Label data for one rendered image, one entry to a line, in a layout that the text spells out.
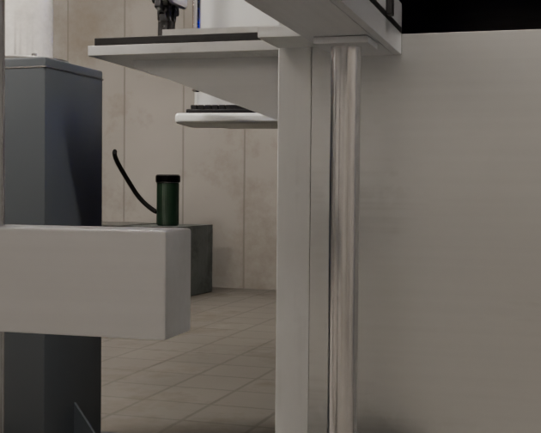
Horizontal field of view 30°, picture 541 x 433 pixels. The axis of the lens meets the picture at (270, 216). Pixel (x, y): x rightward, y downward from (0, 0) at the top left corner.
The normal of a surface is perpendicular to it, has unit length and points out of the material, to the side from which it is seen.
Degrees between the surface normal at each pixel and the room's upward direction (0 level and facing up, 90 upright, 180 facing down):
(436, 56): 90
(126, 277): 90
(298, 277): 90
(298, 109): 90
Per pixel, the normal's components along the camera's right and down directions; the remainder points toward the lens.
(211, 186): -0.31, 0.02
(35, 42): 0.62, 0.03
